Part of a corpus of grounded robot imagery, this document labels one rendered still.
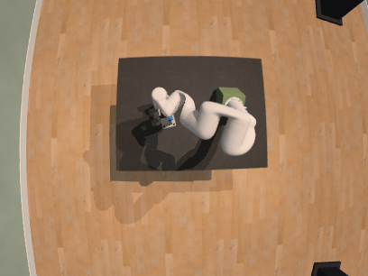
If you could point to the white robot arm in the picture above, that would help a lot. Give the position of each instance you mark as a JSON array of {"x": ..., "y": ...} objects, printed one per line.
[{"x": 203, "y": 123}]

